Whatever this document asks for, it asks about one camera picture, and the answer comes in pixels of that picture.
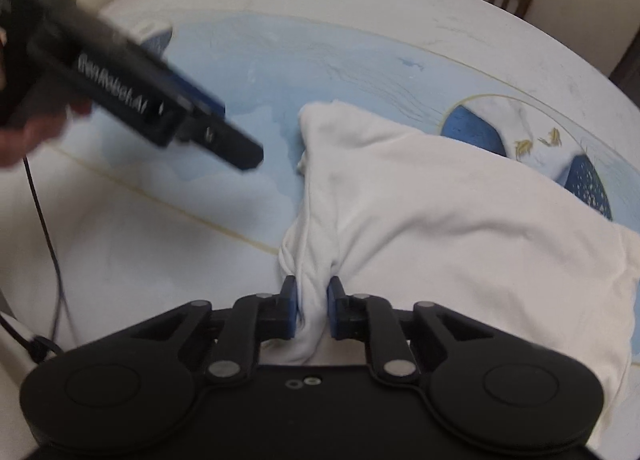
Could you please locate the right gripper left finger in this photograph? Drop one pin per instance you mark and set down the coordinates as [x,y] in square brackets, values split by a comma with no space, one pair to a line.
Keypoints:
[241,330]

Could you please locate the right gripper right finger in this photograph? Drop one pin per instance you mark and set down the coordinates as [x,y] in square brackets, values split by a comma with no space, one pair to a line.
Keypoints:
[371,320]

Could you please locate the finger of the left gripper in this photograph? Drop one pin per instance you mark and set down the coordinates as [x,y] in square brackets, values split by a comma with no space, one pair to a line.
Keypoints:
[192,90]
[223,140]

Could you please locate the white printed sweatshirt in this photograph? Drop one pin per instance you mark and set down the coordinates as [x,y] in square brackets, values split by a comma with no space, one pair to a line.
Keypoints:
[411,217]

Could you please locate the person's left hand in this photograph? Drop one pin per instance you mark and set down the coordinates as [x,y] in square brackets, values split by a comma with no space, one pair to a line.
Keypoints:
[43,116]

